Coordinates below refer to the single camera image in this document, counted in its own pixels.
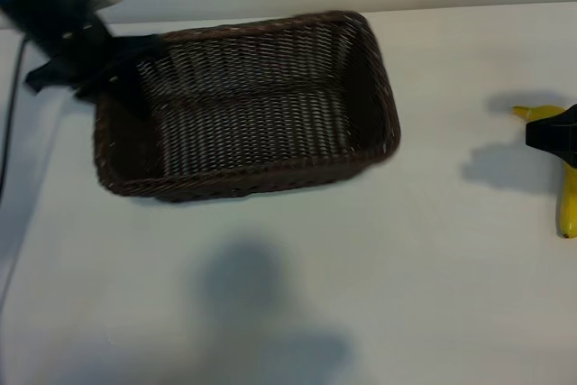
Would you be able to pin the dark brown woven basket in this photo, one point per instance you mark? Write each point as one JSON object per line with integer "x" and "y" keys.
{"x": 252, "y": 110}

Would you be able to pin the yellow banana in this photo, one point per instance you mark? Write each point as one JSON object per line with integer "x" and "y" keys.
{"x": 569, "y": 204}

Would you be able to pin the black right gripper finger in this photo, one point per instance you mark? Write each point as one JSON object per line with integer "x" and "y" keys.
{"x": 552, "y": 137}

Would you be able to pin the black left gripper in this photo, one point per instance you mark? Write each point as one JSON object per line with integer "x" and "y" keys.
{"x": 76, "y": 65}

